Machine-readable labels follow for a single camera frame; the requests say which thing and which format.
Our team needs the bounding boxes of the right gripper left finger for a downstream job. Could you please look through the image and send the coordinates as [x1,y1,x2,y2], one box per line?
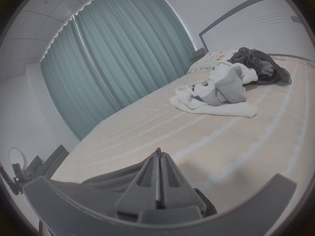
[115,148,161,219]

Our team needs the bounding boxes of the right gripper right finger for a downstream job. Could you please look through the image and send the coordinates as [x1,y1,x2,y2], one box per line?
[159,151,207,218]

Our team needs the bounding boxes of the black trousers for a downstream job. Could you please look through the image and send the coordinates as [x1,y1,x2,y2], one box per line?
[52,162,217,216]

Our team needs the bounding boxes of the bed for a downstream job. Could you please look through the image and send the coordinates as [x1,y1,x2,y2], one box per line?
[50,0,315,216]

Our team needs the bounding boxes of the pile of clothes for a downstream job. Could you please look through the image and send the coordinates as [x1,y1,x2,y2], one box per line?
[169,63,258,118]

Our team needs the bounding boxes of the black chest of drawers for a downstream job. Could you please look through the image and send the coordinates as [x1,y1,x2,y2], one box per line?
[26,145,70,179]

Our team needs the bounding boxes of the blue-green curtain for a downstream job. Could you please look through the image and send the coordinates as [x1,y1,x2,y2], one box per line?
[39,16,121,141]
[74,0,197,112]

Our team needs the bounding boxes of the white printed pillow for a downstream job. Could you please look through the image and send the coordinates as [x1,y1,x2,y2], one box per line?
[187,49,240,73]

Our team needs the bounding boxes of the grey bedside table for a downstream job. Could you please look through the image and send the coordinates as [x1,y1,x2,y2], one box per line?
[185,48,206,74]

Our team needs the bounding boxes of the black garment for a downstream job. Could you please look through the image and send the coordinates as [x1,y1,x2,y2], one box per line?
[226,47,292,85]

